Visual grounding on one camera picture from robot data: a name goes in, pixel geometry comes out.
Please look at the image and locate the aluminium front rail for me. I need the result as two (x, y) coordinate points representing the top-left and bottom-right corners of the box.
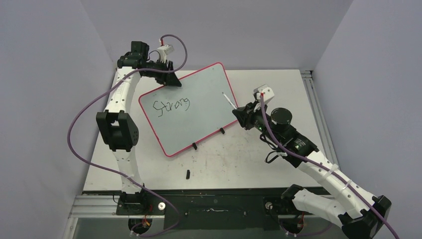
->
(69, 195), (130, 219)

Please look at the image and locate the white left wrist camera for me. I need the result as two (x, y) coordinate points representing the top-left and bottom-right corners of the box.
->
(156, 44), (174, 63)

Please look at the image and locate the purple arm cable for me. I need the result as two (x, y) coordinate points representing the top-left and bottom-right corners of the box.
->
(259, 94), (400, 239)
(67, 34), (189, 238)

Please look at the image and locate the aluminium rail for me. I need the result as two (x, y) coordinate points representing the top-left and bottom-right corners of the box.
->
(300, 70), (339, 165)
(69, 195), (130, 219)

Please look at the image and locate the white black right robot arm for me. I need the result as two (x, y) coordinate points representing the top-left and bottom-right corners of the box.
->
(232, 101), (398, 239)

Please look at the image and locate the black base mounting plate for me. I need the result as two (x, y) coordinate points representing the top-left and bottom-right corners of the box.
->
(116, 188), (302, 230)

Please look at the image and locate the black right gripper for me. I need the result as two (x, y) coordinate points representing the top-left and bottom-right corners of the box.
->
(233, 99), (282, 145)

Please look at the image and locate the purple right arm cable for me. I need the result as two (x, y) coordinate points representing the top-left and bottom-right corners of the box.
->
(259, 94), (400, 239)

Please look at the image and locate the aluminium rail right side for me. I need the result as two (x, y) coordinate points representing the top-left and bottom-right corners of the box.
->
(300, 70), (339, 165)

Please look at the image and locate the pink framed whiteboard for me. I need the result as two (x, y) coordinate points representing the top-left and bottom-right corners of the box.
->
(138, 62), (237, 157)

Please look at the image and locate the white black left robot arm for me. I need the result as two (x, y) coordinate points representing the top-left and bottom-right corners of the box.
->
(96, 41), (182, 194)

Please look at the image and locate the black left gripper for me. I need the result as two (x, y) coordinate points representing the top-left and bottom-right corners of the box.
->
(142, 59), (181, 87)

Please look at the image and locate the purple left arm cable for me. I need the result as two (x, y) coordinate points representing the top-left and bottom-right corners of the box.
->
(67, 34), (189, 238)

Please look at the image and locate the white whiteboard marker black cap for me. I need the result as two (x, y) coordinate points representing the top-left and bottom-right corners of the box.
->
(222, 92), (237, 110)

